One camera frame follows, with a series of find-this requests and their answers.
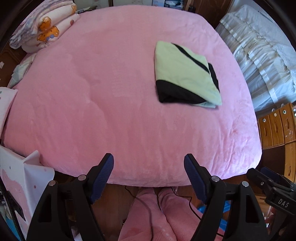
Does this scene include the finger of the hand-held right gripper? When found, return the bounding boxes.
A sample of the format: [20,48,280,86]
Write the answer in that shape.
[246,168,274,193]
[261,166,290,186]

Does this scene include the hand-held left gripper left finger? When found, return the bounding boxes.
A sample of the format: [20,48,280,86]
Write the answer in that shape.
[26,153,114,241]

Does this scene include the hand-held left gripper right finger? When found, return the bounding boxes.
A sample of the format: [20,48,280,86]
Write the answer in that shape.
[184,153,270,241]

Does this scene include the green and black hooded jacket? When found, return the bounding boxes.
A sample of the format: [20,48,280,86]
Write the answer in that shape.
[154,41,223,108]

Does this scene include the person's right hand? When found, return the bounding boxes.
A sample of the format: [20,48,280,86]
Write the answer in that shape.
[265,206,278,230]

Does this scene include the wooden drawer cabinet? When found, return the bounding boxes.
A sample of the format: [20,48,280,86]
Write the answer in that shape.
[257,102,296,209]

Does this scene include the blue plastic bag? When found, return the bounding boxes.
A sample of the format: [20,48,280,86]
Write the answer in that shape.
[198,200,229,232]

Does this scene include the person's pink pajama legs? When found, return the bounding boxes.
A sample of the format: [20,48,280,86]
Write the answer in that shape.
[118,188,206,241]

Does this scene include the pink fleece bed blanket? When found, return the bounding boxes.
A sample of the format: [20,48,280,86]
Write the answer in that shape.
[3,6,263,187]

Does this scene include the white lace-covered bed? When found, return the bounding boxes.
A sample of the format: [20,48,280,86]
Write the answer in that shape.
[215,5,296,112]

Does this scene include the pale crumpled cloth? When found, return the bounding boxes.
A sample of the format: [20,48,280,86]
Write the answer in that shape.
[7,53,37,88]

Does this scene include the wooden headboard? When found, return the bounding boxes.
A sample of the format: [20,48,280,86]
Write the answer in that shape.
[0,44,25,88]

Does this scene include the folded cartoon bear quilt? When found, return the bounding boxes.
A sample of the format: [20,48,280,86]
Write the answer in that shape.
[9,0,80,53]

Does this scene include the brown wooden door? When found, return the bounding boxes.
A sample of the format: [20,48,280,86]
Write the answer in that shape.
[185,0,234,28]

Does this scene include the cluttered wooden shelf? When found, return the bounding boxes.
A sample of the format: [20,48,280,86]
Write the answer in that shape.
[151,0,185,8]

